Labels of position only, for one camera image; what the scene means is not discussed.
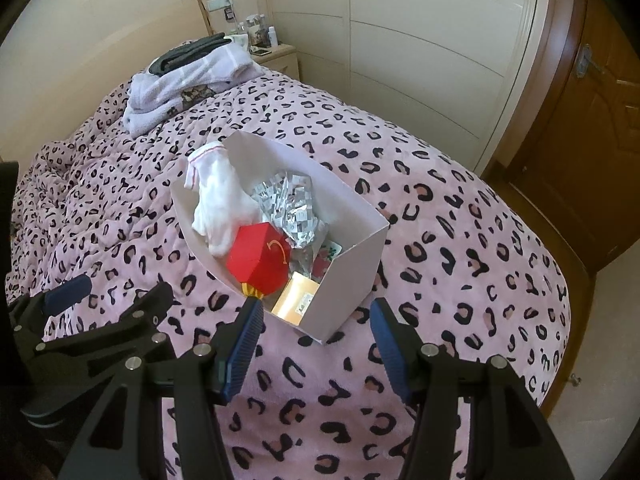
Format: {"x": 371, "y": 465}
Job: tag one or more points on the red green printed packet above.
{"x": 327, "y": 255}

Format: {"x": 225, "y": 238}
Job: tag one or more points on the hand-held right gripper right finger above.
{"x": 390, "y": 350}

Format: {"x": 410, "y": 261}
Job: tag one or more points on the white bottle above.
{"x": 273, "y": 35}

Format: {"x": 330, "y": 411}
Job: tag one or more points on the dark grey garment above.
{"x": 185, "y": 52}

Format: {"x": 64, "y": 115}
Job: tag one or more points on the silver checkered foil bag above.
{"x": 295, "y": 210}

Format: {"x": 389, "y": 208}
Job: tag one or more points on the pink leopard print blanket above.
{"x": 450, "y": 260}

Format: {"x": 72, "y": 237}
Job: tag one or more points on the red box with yellow feet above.
{"x": 255, "y": 260}

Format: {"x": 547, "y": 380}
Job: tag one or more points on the brown wooden door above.
{"x": 575, "y": 160}

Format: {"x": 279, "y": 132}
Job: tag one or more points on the beige nightstand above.
{"x": 280, "y": 65}

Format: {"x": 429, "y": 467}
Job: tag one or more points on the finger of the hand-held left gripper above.
{"x": 67, "y": 292}
{"x": 145, "y": 310}

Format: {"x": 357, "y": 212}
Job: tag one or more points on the mobile phone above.
{"x": 261, "y": 51}

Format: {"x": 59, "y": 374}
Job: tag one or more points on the cream wardrobe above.
{"x": 400, "y": 35}

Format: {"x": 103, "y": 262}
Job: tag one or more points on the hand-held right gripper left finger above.
{"x": 245, "y": 345}

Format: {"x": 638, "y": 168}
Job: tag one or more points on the white paper box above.
{"x": 350, "y": 270}

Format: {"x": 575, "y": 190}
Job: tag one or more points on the beige headboard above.
{"x": 100, "y": 60}

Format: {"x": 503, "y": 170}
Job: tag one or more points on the white cloth glove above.
{"x": 220, "y": 210}

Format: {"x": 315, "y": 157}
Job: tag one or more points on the folded lilac towels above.
{"x": 175, "y": 90}

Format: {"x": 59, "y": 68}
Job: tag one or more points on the orange carton box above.
{"x": 295, "y": 300}

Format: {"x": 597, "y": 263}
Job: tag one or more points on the white wall socket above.
{"x": 220, "y": 3}

